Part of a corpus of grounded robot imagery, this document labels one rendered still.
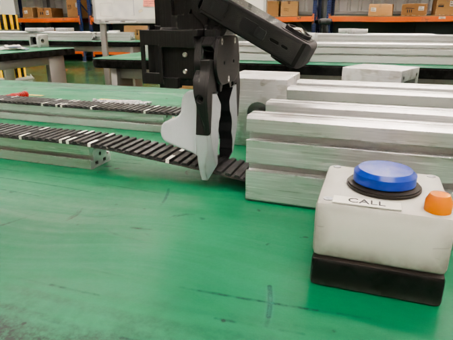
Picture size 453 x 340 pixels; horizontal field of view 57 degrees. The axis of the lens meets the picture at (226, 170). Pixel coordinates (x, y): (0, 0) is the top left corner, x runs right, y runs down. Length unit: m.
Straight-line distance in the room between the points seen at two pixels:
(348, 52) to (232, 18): 1.62
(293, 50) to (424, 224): 0.20
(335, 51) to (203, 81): 1.64
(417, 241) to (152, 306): 0.16
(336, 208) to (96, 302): 0.16
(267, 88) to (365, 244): 0.34
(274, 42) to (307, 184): 0.13
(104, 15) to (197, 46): 3.51
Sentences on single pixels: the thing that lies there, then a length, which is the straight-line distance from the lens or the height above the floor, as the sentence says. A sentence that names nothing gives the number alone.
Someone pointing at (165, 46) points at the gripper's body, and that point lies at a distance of 0.43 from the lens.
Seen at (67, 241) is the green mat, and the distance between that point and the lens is 0.36.
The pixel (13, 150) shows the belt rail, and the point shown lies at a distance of 0.61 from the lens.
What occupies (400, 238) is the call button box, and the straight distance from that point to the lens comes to 0.27.
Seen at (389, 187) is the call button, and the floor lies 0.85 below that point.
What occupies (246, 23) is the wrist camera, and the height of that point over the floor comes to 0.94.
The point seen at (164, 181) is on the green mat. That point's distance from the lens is 0.47.
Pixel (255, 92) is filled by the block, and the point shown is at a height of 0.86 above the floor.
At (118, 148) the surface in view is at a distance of 0.49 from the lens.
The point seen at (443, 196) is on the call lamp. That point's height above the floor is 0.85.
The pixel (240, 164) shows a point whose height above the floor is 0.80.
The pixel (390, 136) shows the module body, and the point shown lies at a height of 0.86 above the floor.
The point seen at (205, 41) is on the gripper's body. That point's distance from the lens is 0.41.
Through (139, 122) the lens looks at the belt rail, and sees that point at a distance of 0.70.
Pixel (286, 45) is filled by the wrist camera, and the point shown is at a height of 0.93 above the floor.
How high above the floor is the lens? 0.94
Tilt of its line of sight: 19 degrees down
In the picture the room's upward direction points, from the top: straight up
